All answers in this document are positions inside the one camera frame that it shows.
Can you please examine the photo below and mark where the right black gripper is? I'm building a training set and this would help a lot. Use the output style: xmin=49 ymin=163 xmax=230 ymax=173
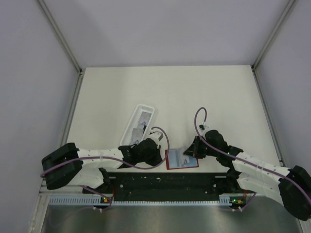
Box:
xmin=184 ymin=135 xmax=219 ymax=159

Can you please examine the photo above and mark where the silver magnetic stripe card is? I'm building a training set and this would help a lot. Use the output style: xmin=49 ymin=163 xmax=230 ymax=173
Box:
xmin=168 ymin=150 xmax=181 ymax=168

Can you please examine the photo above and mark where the red leather card holder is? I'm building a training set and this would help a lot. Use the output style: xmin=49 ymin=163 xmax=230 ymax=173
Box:
xmin=166 ymin=147 xmax=199 ymax=170

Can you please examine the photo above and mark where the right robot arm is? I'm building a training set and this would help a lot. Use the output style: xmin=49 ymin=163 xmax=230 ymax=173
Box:
xmin=183 ymin=130 xmax=311 ymax=221

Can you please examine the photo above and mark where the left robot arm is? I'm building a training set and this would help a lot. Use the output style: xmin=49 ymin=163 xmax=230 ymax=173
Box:
xmin=40 ymin=138 xmax=163 ymax=193

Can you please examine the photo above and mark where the middle card in basket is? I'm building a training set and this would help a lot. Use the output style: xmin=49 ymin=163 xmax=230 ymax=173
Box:
xmin=137 ymin=122 xmax=146 ymax=130

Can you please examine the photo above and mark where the white plastic basket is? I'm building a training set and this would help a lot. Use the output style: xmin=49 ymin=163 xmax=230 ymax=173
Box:
xmin=120 ymin=104 xmax=155 ymax=146

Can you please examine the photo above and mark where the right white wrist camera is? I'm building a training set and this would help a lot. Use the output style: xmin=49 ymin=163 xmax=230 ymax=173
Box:
xmin=199 ymin=124 xmax=211 ymax=134

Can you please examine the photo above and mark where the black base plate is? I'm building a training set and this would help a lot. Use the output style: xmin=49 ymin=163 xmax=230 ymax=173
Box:
xmin=95 ymin=172 xmax=244 ymax=201

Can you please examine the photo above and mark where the white slotted cable duct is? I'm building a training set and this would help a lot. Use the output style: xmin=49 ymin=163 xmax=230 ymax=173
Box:
xmin=49 ymin=195 xmax=246 ymax=206

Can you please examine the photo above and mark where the aluminium frame rail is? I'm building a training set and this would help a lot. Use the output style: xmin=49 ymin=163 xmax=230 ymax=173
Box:
xmin=38 ymin=181 xmax=85 ymax=195

